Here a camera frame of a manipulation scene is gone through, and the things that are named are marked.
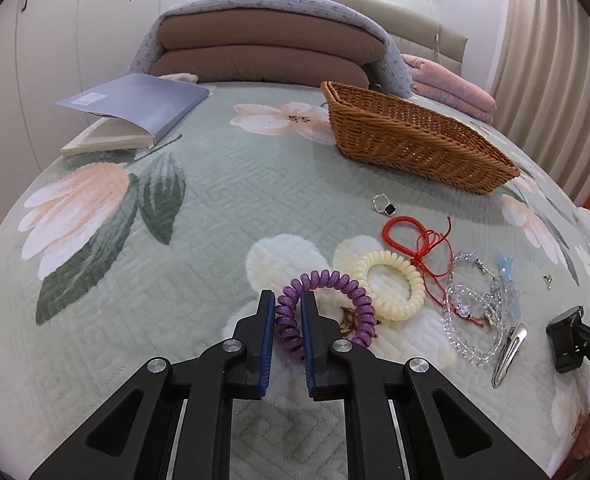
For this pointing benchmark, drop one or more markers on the beige padded headboard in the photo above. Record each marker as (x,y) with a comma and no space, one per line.
(414,33)

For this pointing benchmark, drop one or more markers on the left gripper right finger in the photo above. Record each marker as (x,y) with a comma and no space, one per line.
(404,420)

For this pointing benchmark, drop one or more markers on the person's right hand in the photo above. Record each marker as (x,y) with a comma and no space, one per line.
(581,448)

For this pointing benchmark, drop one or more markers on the beige curtain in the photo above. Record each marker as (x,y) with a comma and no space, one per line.
(542,89)

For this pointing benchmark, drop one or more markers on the floral green bedspread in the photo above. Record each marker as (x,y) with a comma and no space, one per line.
(109,260)

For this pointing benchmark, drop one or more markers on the small silver earring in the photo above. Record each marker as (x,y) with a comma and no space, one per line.
(548,279)

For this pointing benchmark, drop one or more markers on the brown wicker basket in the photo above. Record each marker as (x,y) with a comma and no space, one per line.
(386,131)

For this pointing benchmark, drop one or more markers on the light blue hair clip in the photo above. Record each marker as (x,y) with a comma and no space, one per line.
(504,264)

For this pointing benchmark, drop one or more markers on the blue covered book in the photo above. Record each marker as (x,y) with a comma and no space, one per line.
(134,112)

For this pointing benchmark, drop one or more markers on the folded brown and blue quilt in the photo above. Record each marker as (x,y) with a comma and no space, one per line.
(302,42)

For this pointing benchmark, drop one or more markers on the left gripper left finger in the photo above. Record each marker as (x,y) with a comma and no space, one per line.
(173,420)

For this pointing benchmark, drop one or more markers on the white wardrobe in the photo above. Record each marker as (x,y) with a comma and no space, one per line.
(49,50)

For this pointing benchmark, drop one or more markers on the silver metal hair clip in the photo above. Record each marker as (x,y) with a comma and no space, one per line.
(514,341)

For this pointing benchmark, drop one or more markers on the silver ring black stone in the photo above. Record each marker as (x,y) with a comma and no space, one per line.
(383,205)

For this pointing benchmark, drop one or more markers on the folded pink blanket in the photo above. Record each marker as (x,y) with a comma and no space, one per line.
(435,82)

